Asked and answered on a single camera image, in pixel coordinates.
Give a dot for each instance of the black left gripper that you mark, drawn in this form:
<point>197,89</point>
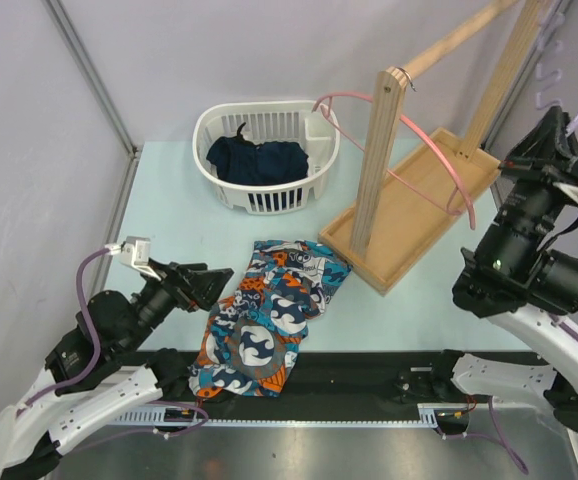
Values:
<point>204,285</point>

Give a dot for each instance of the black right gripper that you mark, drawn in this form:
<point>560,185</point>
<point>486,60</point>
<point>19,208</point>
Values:
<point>545,154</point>

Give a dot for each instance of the colourful patterned shorts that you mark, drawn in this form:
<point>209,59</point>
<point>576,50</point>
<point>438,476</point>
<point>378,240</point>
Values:
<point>252,337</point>

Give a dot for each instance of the navy blue shorts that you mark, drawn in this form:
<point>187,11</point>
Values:
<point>238,161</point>

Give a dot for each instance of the pink clothes hanger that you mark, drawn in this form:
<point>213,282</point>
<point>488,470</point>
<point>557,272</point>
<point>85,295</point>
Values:
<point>459,202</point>

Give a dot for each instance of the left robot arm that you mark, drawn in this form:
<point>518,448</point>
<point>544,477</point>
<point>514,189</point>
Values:
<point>71,399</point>

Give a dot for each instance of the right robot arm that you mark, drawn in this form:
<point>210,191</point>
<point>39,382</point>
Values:
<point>514,278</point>

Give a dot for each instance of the white plastic basket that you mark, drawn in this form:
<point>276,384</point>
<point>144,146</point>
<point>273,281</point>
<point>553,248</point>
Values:
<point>268,121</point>

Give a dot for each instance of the wooden clothes rack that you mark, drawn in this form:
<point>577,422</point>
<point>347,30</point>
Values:
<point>389,228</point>

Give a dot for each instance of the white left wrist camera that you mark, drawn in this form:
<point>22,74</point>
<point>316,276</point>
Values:
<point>134,253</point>

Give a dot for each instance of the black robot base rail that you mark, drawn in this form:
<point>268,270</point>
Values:
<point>337,387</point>

